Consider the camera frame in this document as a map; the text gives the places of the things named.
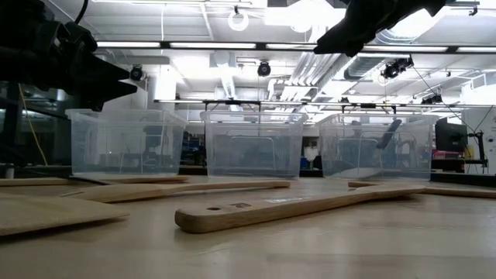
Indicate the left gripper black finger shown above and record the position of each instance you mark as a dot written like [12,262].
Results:
[104,71]
[104,93]

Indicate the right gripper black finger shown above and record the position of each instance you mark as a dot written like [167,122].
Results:
[345,31]
[362,40]

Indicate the thin wooden spatula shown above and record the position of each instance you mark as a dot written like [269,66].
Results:
[155,179]

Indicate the long wooden spatula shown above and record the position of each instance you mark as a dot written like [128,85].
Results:
[135,191]

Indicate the wooden spatula with round head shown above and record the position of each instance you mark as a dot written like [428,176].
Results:
[465,192]

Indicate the wooden spoon with oval head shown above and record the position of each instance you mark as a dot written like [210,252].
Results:
[252,213]

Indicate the black plastic kitchen utensil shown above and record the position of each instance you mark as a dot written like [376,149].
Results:
[389,133]

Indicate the clear plastic storage bin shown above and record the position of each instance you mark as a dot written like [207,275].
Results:
[252,155]
[348,155]
[124,143]

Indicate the black computer monitor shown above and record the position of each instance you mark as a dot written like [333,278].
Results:
[451,135]

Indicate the wide flat wooden spatula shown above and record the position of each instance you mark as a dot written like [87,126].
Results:
[46,213]

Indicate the black round ceiling camera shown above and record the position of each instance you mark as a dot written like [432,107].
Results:
[264,69]
[136,73]

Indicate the black overhead camera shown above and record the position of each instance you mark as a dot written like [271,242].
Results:
[393,69]

